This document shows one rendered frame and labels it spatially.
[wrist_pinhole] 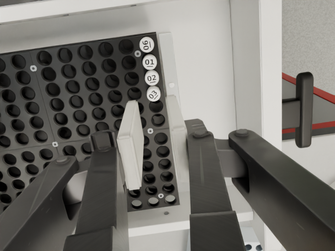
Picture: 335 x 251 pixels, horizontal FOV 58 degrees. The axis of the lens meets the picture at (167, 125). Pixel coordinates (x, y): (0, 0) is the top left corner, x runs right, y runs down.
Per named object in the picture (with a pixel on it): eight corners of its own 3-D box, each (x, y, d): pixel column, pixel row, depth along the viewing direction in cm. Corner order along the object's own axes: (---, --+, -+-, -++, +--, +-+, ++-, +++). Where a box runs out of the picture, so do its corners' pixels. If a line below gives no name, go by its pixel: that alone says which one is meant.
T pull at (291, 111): (307, 69, 28) (315, 72, 27) (305, 143, 30) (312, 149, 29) (269, 75, 28) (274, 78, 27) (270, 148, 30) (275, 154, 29)
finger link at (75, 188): (122, 197, 14) (57, 207, 14) (129, 151, 18) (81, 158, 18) (116, 168, 13) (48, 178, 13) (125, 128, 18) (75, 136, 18)
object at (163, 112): (156, 33, 27) (156, 33, 26) (179, 201, 33) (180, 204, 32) (135, 36, 27) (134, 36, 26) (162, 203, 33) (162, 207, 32)
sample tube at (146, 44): (152, 33, 29) (152, 36, 25) (154, 46, 30) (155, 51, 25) (140, 35, 29) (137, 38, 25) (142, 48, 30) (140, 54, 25)
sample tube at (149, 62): (156, 62, 30) (157, 69, 26) (144, 62, 30) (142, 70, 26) (156, 49, 30) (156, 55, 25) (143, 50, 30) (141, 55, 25)
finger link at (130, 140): (141, 189, 16) (127, 191, 16) (144, 138, 22) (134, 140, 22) (131, 136, 14) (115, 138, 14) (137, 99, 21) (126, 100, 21)
